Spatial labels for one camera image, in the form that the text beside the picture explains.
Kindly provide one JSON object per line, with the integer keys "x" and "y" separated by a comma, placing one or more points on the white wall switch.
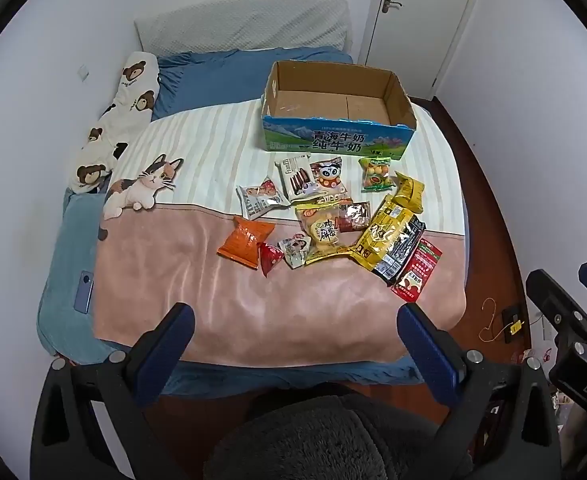
{"x": 82, "y": 72}

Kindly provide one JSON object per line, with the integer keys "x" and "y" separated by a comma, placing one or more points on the orange snack packet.
{"x": 243, "y": 240}

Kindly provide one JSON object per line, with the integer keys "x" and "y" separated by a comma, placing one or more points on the black snack packet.
{"x": 404, "y": 255}

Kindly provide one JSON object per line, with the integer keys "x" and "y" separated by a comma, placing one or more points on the pink plastic wrapper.
{"x": 536, "y": 359}

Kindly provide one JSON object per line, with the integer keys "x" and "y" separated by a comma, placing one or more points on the blue smartphone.
{"x": 84, "y": 292}

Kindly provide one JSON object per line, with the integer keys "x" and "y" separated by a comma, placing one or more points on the grey bread packet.
{"x": 261, "y": 199}

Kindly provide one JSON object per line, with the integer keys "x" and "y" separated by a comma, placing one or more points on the white door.
{"x": 423, "y": 25}

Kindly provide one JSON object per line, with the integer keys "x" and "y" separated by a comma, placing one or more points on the large yellow black packet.
{"x": 383, "y": 237}

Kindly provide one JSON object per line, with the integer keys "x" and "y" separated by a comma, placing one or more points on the panda print snack packet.
{"x": 329, "y": 175}

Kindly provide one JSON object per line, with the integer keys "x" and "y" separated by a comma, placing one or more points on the brown pastry packet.
{"x": 356, "y": 217}

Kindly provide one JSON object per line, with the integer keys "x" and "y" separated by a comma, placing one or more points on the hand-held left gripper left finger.
{"x": 172, "y": 341}

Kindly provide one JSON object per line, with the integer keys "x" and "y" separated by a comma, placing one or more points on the small white snack packet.
{"x": 295, "y": 251}

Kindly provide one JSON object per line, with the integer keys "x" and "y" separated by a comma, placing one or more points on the light blue blanket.
{"x": 68, "y": 260}

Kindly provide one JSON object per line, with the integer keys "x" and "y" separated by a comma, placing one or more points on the white cookie stick packet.
{"x": 296, "y": 177}

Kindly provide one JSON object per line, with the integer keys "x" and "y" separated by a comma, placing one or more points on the blue bed sheet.
{"x": 213, "y": 80}

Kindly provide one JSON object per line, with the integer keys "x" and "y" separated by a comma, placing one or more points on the bear print pillow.
{"x": 123, "y": 110}

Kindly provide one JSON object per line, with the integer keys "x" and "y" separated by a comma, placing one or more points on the red snack packet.
{"x": 418, "y": 272}

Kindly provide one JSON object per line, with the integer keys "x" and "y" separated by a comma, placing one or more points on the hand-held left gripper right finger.
{"x": 423, "y": 346}

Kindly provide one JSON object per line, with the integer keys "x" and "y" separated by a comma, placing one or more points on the green candy packet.
{"x": 375, "y": 174}

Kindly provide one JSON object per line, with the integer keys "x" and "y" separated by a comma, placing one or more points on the printed cardboard box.
{"x": 323, "y": 135}

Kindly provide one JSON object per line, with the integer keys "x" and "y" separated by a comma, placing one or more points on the yellow pastry packet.
{"x": 323, "y": 232}

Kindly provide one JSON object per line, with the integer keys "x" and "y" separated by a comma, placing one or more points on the dark grey fleece clothing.
{"x": 333, "y": 435}

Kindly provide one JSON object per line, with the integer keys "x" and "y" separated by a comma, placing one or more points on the cat print blanket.
{"x": 198, "y": 280}

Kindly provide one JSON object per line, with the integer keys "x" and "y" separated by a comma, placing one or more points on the white quilted pillow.
{"x": 243, "y": 22}

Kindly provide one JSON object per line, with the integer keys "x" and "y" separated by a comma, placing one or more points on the small red triangular packet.
{"x": 269, "y": 258}

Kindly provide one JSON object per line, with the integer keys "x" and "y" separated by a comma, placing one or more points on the small yellow snack packet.
{"x": 409, "y": 192}

